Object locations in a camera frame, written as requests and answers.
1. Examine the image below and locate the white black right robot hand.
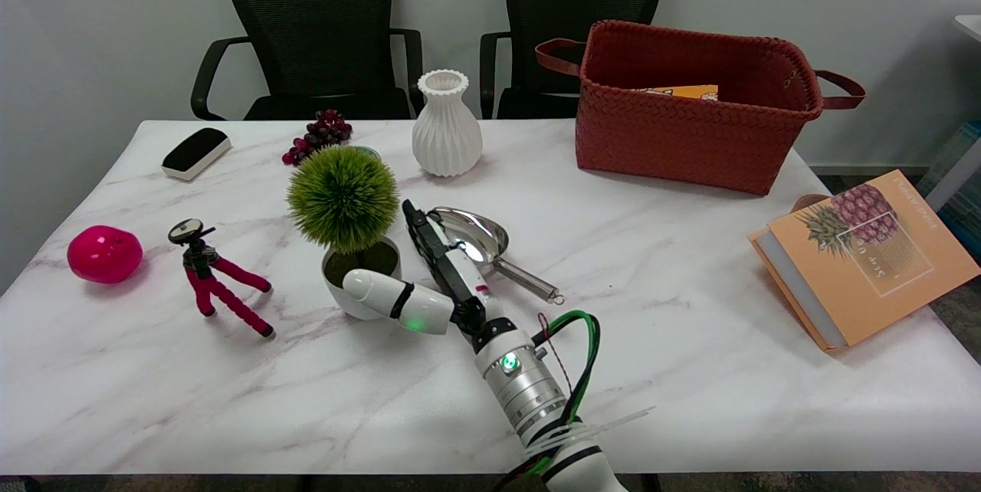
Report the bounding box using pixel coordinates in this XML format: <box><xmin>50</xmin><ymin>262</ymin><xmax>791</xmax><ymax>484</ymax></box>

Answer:
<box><xmin>342</xmin><ymin>199</ymin><xmax>493</xmax><ymax>336</ymax></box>

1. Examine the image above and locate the green ball plant white pot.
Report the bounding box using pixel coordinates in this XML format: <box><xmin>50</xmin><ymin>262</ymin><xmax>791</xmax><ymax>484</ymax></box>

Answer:
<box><xmin>287</xmin><ymin>144</ymin><xmax>403</xmax><ymax>321</ymax></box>

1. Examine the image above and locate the shiny metal scoop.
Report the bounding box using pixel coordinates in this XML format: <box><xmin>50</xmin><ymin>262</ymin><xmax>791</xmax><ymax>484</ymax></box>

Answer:
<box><xmin>429</xmin><ymin>206</ymin><xmax>566</xmax><ymax>305</ymax></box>

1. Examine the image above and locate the white ribbed vase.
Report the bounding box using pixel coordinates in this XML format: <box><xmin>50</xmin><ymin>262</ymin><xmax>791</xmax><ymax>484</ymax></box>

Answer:
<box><xmin>412</xmin><ymin>69</ymin><xmax>484</xmax><ymax>178</ymax></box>

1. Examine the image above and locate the purple grape bunch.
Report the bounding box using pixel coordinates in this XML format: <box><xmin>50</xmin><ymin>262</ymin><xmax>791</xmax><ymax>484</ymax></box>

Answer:
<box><xmin>281</xmin><ymin>110</ymin><xmax>353</xmax><ymax>166</ymax></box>

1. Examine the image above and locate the red black mini tripod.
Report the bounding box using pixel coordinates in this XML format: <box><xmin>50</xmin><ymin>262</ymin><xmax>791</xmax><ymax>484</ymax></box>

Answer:
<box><xmin>168</xmin><ymin>218</ymin><xmax>275</xmax><ymax>339</ymax></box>

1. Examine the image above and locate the red woven basket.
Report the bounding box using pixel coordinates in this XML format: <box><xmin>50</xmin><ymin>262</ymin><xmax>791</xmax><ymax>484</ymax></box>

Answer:
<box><xmin>535</xmin><ymin>19</ymin><xmax>867</xmax><ymax>196</ymax></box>

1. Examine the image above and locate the black white board eraser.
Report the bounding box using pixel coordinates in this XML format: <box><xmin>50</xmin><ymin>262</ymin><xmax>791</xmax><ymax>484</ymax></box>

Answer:
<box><xmin>161</xmin><ymin>127</ymin><xmax>232</xmax><ymax>182</ymax></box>

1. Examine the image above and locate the orange box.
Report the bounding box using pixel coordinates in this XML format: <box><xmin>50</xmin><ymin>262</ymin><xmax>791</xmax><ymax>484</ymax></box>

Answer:
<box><xmin>635</xmin><ymin>84</ymin><xmax>720</xmax><ymax>102</ymax></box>

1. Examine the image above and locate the pink plastic ball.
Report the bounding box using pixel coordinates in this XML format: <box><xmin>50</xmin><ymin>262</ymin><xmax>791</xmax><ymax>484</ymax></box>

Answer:
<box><xmin>67</xmin><ymin>225</ymin><xmax>144</xmax><ymax>284</ymax></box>

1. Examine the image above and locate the orange pineapple book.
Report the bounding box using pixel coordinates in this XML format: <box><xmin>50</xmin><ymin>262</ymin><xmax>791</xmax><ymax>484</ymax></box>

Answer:
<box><xmin>748</xmin><ymin>169</ymin><xmax>981</xmax><ymax>355</ymax></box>

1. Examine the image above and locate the green black cable bundle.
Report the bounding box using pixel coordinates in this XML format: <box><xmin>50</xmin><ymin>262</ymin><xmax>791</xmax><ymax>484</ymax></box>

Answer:
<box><xmin>490</xmin><ymin>310</ymin><xmax>602</xmax><ymax>492</ymax></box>

